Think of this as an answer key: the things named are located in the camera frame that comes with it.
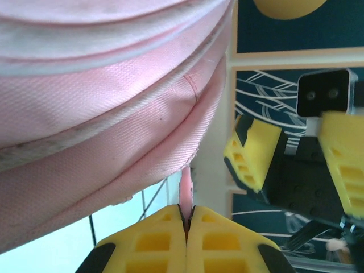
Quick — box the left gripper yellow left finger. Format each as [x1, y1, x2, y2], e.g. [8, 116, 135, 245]
[73, 204, 188, 273]

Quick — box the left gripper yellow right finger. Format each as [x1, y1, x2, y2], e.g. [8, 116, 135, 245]
[186, 204, 296, 273]

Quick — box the pink backpack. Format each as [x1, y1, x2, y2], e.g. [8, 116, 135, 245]
[0, 0, 237, 257]

